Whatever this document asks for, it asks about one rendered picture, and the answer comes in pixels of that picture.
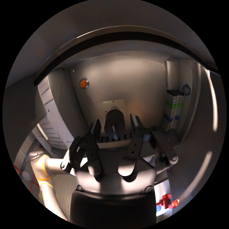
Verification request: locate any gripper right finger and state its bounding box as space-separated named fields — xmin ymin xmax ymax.
xmin=118 ymin=113 xmax=179 ymax=181

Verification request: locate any black switch knob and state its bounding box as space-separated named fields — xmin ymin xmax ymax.
xmin=104 ymin=109 xmax=126 ymax=139

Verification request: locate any grey cabinet door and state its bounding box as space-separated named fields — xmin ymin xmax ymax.
xmin=176 ymin=61 xmax=226 ymax=199

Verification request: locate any grey louvred panel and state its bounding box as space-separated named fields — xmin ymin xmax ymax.
xmin=36 ymin=76 xmax=72 ymax=150

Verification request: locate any red service key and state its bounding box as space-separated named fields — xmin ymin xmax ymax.
xmin=156 ymin=194 xmax=180 ymax=210

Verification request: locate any dark hexagonal cable gland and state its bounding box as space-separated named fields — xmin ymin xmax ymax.
xmin=181 ymin=84 xmax=191 ymax=96

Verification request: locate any grey control cabinet body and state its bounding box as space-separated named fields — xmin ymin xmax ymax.
xmin=34 ymin=25 xmax=221 ymax=150

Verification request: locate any beige ribbed plate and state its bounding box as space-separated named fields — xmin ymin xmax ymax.
xmin=53 ymin=174 xmax=78 ymax=218

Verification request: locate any pale switch backing plate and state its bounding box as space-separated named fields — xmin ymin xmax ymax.
xmin=103 ymin=98 xmax=126 ymax=120

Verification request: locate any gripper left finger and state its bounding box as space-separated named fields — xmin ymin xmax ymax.
xmin=60 ymin=119 xmax=105 ymax=178

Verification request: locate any orange indicator lamp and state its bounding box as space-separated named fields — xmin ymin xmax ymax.
xmin=79 ymin=78 xmax=89 ymax=89

